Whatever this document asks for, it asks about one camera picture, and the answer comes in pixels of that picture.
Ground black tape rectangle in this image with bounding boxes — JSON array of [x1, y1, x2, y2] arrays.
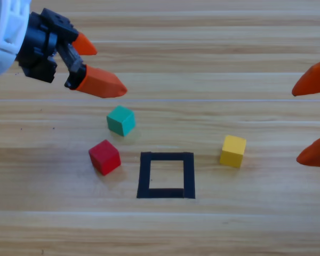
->
[[136, 151, 196, 199]]

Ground green cube block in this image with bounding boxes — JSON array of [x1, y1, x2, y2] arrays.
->
[[106, 105, 136, 137]]

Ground white wrist mount ring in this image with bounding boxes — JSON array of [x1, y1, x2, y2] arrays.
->
[[0, 0, 33, 76]]

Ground yellow cube block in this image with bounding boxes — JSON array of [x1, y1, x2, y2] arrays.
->
[[219, 135, 247, 169]]

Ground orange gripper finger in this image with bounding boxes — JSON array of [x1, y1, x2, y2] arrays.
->
[[292, 56, 320, 97], [295, 134, 320, 168]]

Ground red cube block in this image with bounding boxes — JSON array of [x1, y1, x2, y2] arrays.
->
[[89, 139, 122, 177]]

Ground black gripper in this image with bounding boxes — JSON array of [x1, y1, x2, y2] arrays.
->
[[15, 7, 128, 99]]

